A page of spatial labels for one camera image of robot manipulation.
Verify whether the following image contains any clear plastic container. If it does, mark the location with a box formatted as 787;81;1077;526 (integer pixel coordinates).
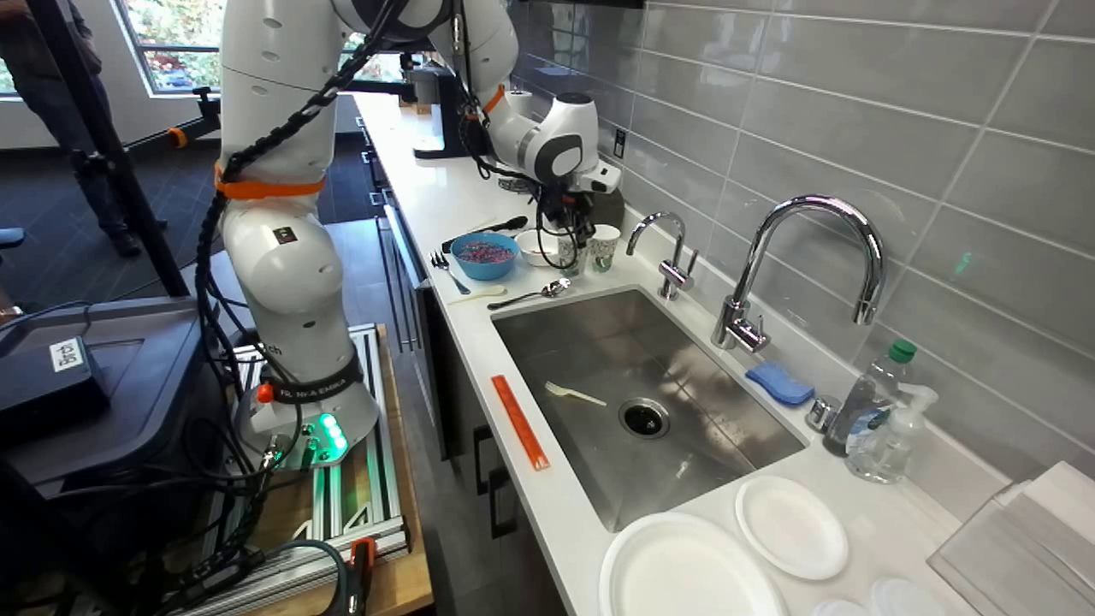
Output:
930;461;1095;616

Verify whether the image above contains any black coffee machine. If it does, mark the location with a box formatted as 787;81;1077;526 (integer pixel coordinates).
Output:
412;66;490;160

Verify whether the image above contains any stainless steel sink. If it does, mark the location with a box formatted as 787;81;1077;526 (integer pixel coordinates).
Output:
498;292;805;530

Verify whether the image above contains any blue bowl with beads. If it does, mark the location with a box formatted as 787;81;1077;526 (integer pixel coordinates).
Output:
451;232;522;281

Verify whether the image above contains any patterned paper cup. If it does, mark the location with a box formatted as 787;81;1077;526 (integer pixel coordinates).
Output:
590;224;621;272
545;230;582;275

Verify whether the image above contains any dark grey cart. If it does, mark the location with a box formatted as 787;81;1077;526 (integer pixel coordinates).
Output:
0;299;223;495

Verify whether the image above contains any blue sponge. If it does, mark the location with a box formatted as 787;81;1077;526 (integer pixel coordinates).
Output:
750;362;816;406

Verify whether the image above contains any large chrome faucet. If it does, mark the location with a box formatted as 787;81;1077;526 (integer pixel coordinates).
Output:
711;191;887;353

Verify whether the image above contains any small white paper plate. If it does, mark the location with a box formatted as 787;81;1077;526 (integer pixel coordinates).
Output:
736;476;851;583

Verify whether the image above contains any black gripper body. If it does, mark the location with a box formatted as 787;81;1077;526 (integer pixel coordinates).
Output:
533;187;596;246

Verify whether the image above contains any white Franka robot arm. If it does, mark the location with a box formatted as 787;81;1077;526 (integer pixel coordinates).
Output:
215;0;621;461

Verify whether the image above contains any small chrome faucet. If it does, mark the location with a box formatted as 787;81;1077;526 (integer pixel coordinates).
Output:
625;213;697;299

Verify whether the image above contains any white bowl with beads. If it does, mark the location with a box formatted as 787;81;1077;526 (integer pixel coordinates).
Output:
514;235;548;272

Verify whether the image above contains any large white paper plate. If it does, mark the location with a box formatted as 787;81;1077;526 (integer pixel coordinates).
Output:
598;513;784;616

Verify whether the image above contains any metal spoon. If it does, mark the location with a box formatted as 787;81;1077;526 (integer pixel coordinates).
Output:
485;276;571;311

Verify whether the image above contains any patterned paper cup by wall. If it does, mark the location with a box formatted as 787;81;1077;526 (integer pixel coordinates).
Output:
590;224;621;272

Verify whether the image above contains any clear soap bottle green cap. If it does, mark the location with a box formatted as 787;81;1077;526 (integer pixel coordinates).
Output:
823;340;937;484

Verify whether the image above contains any orange strip on counter edge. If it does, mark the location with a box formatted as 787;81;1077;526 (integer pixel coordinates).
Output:
490;372;551;471

